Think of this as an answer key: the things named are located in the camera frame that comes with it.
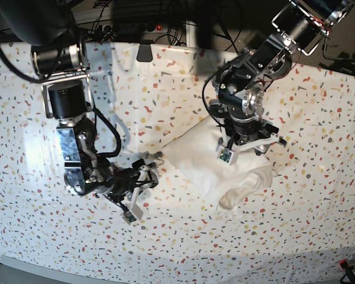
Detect white metal post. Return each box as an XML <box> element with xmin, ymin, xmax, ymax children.
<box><xmin>185</xmin><ymin>20</ymin><xmax>198</xmax><ymax>48</ymax></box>

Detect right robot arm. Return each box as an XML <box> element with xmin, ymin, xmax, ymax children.
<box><xmin>0</xmin><ymin>1</ymin><xmax>158</xmax><ymax>223</ymax></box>

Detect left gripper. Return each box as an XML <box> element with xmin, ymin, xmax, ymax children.
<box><xmin>215</xmin><ymin>113</ymin><xmax>287</xmax><ymax>154</ymax></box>

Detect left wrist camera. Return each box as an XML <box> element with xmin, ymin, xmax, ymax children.
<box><xmin>217</xmin><ymin>146</ymin><xmax>239</xmax><ymax>166</ymax></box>

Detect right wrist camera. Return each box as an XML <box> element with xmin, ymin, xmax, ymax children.
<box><xmin>121</xmin><ymin>211</ymin><xmax>137</xmax><ymax>225</ymax></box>

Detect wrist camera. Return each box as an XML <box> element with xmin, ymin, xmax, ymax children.
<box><xmin>121</xmin><ymin>211</ymin><xmax>137</xmax><ymax>225</ymax></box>
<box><xmin>217</xmin><ymin>146</ymin><xmax>239</xmax><ymax>166</ymax></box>

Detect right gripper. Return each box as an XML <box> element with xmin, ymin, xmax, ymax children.
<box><xmin>88</xmin><ymin>159</ymin><xmax>159</xmax><ymax>221</ymax></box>

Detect terrazzo pattern tablecloth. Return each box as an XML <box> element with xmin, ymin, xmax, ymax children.
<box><xmin>0</xmin><ymin>60</ymin><xmax>355</xmax><ymax>283</ymax></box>

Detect red clamp bottom right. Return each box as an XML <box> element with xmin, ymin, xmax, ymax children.
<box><xmin>339</xmin><ymin>259</ymin><xmax>355</xmax><ymax>284</ymax></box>

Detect white printed T-shirt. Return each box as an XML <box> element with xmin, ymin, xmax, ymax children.
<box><xmin>162</xmin><ymin>117</ymin><xmax>275</xmax><ymax>216</ymax></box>

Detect black table clamp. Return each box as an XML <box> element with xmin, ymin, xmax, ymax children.
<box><xmin>136</xmin><ymin>40</ymin><xmax>153</xmax><ymax>63</ymax></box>

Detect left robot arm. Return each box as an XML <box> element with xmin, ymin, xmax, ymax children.
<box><xmin>204</xmin><ymin>1</ymin><xmax>355</xmax><ymax>162</ymax></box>

